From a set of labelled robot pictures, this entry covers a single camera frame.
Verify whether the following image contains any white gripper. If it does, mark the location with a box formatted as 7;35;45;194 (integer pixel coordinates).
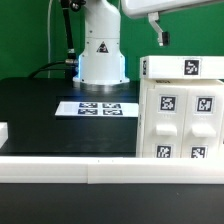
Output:
121;0;224;46

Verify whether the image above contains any white cabinet top box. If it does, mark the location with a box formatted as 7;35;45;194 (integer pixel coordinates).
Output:
140;56;224;79

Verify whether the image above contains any white cabinet body box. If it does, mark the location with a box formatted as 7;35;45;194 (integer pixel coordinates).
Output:
136;79;224;158

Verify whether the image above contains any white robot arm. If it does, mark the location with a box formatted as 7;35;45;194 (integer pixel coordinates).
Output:
59;0;224;91

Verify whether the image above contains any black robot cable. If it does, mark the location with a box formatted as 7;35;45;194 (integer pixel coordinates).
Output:
27;0;87;80

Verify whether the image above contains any white thin cable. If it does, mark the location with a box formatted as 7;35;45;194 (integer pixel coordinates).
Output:
47;0;54;80

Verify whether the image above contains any white marker base plate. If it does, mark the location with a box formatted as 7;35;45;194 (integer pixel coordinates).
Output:
55;101;138;117

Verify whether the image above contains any white table border frame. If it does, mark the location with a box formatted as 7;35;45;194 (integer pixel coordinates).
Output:
0;156;224;184

